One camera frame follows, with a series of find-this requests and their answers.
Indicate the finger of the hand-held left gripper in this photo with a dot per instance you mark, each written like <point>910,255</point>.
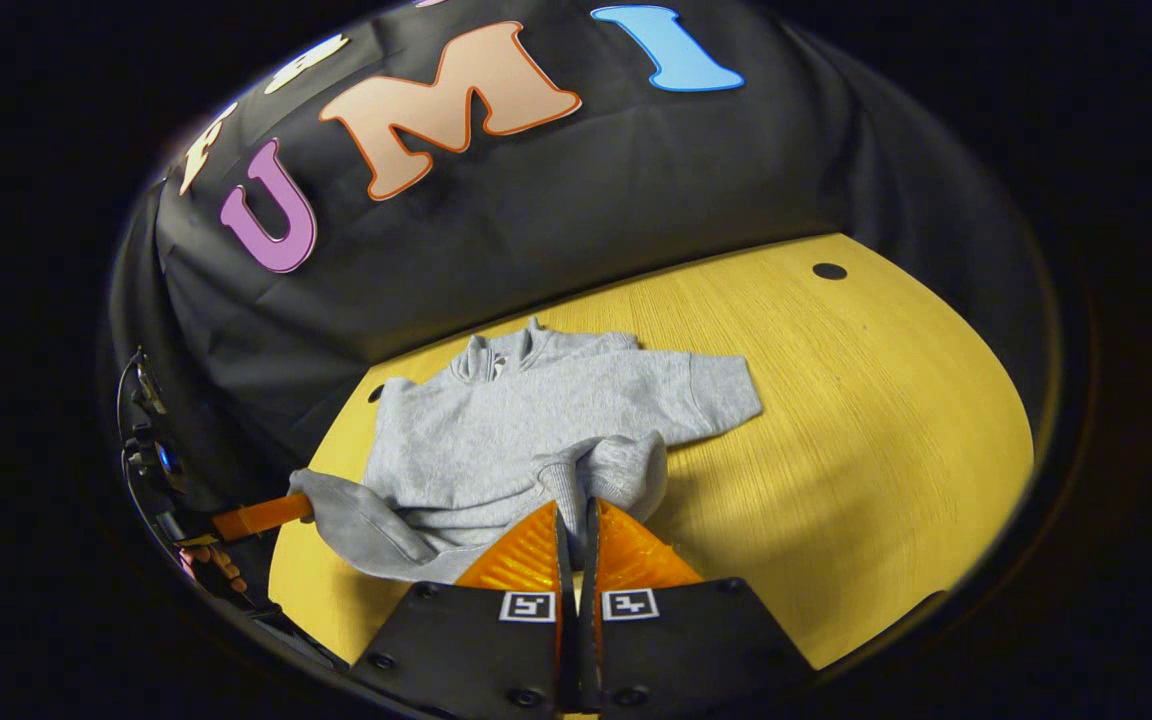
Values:
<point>256,517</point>

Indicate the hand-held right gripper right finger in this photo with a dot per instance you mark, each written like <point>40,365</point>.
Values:
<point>681,650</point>

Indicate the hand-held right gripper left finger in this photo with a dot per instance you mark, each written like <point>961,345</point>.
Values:
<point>481,650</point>

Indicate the grey zip-neck sweatshirt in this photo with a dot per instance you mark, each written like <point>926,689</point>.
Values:
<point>526,440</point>

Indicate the black backdrop cloth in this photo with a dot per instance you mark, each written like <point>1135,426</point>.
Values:
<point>576,200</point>

